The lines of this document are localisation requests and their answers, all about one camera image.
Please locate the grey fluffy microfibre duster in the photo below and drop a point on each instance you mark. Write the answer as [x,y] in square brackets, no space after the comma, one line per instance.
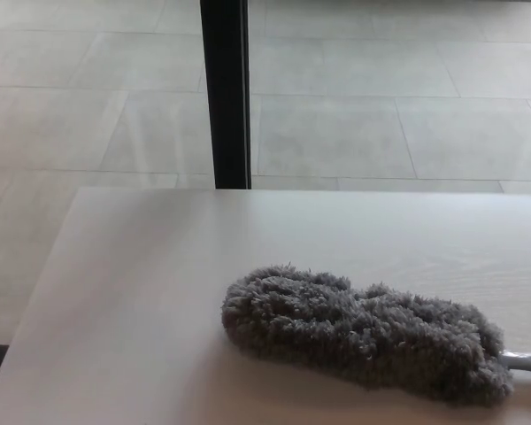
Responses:
[345,327]

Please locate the black vertical window frame post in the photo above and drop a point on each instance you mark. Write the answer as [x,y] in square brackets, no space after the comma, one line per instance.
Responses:
[226,93]

